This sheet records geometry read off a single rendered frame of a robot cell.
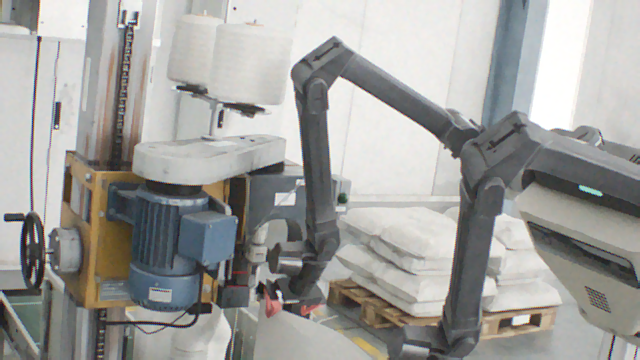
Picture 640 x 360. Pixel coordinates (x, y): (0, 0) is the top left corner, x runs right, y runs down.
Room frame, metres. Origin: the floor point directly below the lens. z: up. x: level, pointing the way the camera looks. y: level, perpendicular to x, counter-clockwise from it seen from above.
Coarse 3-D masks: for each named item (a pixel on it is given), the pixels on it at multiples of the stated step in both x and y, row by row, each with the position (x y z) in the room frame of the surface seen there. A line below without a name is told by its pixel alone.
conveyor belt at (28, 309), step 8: (32, 296) 3.50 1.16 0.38; (40, 296) 3.52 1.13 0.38; (16, 304) 3.38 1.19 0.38; (24, 304) 3.40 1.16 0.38; (32, 304) 3.41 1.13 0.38; (40, 304) 3.43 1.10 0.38; (16, 312) 3.29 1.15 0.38; (24, 312) 3.31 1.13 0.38; (32, 312) 3.32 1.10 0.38; (40, 312) 3.34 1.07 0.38; (24, 320) 3.23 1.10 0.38; (32, 320) 3.24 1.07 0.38; (40, 320) 3.25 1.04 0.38; (32, 328) 3.16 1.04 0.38; (40, 328) 3.17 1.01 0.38; (32, 336) 3.08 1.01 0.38; (128, 344) 3.16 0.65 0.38; (128, 352) 3.09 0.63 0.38
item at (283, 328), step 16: (272, 320) 1.95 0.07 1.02; (288, 320) 1.94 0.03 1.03; (304, 320) 1.92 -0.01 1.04; (256, 336) 2.00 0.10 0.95; (272, 336) 1.94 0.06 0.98; (288, 336) 1.87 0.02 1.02; (304, 336) 1.81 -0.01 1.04; (320, 336) 1.89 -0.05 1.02; (336, 336) 1.86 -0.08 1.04; (256, 352) 2.00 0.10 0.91; (272, 352) 1.93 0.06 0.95; (288, 352) 1.86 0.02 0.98; (304, 352) 1.80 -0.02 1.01; (320, 352) 1.77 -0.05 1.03; (336, 352) 1.75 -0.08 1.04; (352, 352) 1.80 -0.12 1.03
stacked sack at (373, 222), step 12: (348, 216) 5.14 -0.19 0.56; (360, 216) 5.06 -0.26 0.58; (372, 216) 5.03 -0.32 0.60; (384, 216) 5.02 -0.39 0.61; (396, 216) 5.05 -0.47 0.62; (408, 216) 5.11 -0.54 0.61; (420, 216) 5.12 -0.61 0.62; (432, 216) 5.18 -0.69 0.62; (444, 216) 5.23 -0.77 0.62; (360, 228) 4.96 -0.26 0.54; (372, 228) 4.91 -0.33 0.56; (384, 228) 4.88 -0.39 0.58
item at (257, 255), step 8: (256, 232) 1.99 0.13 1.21; (264, 232) 1.99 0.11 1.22; (256, 240) 1.99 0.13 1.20; (264, 240) 2.00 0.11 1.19; (256, 248) 1.98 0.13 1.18; (264, 248) 1.99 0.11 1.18; (248, 256) 1.99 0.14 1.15; (256, 256) 1.98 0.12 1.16; (264, 256) 1.99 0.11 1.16; (248, 264) 2.02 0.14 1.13; (256, 264) 1.98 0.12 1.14
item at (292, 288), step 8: (280, 280) 1.94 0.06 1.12; (288, 280) 1.95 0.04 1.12; (296, 280) 1.91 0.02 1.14; (304, 280) 1.90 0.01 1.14; (280, 288) 1.92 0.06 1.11; (288, 288) 1.93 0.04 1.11; (296, 288) 1.92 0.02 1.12; (304, 288) 1.91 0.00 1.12; (312, 288) 1.92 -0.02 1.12; (288, 296) 1.91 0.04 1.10; (296, 296) 1.92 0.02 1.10; (304, 296) 1.93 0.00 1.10; (312, 296) 1.94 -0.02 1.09; (320, 296) 1.95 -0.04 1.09
